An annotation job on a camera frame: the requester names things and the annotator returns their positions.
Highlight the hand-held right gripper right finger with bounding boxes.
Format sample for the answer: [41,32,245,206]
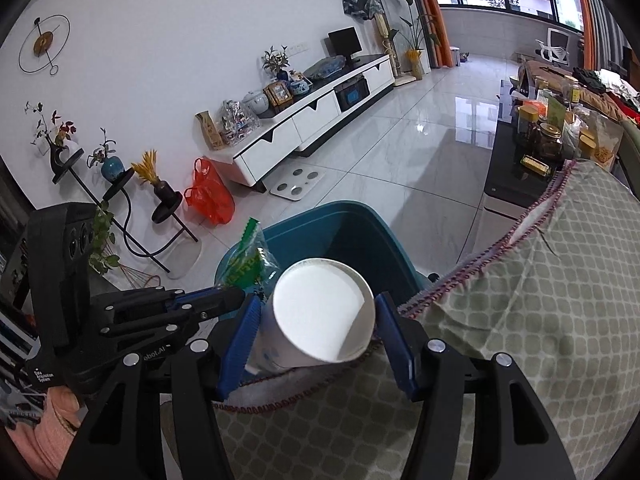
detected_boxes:
[374,291,583,480]

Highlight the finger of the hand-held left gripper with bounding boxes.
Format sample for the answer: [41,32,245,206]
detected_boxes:
[99,310,221,343]
[91,285,247,323]

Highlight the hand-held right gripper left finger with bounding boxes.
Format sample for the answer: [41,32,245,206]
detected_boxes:
[57,294,263,480]

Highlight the green snack packet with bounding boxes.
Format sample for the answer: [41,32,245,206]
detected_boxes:
[218,217,283,293]

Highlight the white paper cup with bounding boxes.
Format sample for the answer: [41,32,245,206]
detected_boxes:
[245,257,377,375]

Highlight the teal plastic bin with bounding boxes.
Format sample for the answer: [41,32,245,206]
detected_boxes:
[215,201,431,311]

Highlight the person's left forearm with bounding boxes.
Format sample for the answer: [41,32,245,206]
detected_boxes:
[0,387,83,480]

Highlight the green trailing vine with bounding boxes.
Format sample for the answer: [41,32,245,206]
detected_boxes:
[89,200,121,276]

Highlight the red plastic bag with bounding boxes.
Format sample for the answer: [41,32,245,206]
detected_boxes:
[184,157,236,225]

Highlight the black tiered plant stand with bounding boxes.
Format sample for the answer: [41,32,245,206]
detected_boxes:
[50,147,201,280]

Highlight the black vase with yellow wheat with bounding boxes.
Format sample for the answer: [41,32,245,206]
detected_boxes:
[131,149,176,206]

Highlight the teal vase with plant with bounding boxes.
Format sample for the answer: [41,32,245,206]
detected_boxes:
[87,127,126,183]

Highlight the black vase with red leaves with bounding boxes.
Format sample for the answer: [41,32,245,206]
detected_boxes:
[25,101,83,161]

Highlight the white body scale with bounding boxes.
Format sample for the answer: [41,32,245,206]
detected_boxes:
[270,167,326,202]

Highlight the green patterned tablecloth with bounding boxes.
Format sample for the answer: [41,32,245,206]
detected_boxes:
[160,160,640,480]

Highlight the brown paper box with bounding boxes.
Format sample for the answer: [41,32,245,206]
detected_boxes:
[196,111,224,151]

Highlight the clear wrapped gift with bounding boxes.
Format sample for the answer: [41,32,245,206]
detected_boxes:
[218,99,261,141]

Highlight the black coffee table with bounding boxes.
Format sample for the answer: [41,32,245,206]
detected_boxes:
[482,77,626,211]

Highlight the white porcelain jar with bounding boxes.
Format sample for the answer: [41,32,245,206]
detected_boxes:
[243,89,271,115]

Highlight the white tv cabinet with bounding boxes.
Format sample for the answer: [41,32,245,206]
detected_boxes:
[202,53,396,193]

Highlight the yellow flat box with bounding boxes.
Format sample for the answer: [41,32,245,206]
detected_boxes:
[520,156,553,176]

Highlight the bonsai in blue vase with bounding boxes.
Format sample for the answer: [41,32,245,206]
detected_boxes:
[262,46,291,82]

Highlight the dark glass jar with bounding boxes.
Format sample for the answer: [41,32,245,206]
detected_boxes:
[530,122,563,163]

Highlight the blue patterned pouch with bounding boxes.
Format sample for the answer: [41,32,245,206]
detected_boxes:
[302,56,347,81]

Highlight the leafy plant in yellow vase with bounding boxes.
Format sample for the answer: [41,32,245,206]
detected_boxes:
[390,0,442,81]

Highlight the clear bag of yellow snacks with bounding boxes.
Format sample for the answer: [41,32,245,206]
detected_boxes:
[580,110,626,171]

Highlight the black monitor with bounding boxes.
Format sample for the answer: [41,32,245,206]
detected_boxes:
[327,27,363,64]

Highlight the green sofa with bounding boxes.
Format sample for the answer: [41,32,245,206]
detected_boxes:
[617,122,640,191]

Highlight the woven floor stand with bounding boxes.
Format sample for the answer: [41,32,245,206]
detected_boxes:
[376,14,401,78]

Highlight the brown blanket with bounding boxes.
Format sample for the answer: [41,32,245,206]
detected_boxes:
[520,60,640,126]

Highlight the pile of clothes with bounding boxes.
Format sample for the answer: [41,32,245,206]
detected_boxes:
[572,65,640,111]

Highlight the grey teal draped cloth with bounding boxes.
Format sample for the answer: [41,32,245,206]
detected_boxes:
[342,0,383,21]

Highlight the orange curtain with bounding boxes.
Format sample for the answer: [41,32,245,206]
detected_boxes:
[402,0,453,68]
[570,0,601,71]

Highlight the white office chair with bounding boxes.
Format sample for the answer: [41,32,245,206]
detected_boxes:
[535,27,571,63]

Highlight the grey curtain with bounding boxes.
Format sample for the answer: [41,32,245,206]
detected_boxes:
[587,0,631,71]

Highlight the wooden picture frame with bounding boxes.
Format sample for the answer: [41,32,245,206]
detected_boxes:
[263,80,294,107]

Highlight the round metal wall clock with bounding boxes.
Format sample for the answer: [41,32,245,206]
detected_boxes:
[19,15,71,77]

